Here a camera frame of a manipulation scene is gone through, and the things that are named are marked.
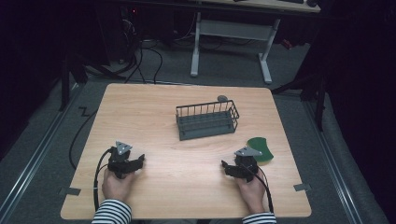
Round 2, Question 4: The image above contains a black floor cable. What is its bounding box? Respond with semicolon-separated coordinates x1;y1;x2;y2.
68;106;98;171

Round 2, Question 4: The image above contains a white-framed wooden desk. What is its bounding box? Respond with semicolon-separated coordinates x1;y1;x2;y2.
190;0;322;85

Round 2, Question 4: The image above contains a metal floor rail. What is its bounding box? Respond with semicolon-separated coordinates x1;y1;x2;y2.
302;99;364;224
0;83;82;217

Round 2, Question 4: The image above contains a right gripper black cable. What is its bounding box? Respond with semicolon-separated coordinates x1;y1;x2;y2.
244;163;275;215

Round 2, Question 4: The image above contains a bundle of black cables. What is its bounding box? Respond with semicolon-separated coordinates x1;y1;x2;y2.
120;8;164;85

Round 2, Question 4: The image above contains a grey tape piece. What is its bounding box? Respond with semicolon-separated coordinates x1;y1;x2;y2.
58;186;82;197
292;183;313;192

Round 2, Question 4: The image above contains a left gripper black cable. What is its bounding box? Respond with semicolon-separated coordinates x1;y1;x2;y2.
92;147;113;213

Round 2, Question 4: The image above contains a green scouring pad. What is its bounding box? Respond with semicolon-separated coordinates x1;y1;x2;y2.
246;136;276;163

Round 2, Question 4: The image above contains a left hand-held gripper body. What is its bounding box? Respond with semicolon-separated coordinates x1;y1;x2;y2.
106;140;135;180

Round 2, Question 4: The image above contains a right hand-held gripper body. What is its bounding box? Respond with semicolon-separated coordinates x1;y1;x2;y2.
233;146;263;183

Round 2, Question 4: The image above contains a black metal stand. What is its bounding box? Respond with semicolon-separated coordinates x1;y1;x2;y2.
270;73;329;133
58;52;127;112

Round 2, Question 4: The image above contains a dark computer tower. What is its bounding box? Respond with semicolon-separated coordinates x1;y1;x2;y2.
94;4;141;66

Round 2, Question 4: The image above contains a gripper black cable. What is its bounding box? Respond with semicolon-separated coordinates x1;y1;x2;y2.
92;147;113;213
244;163;275;215

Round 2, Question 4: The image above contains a dark grey wire basket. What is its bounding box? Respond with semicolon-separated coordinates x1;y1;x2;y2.
175;99;241;142

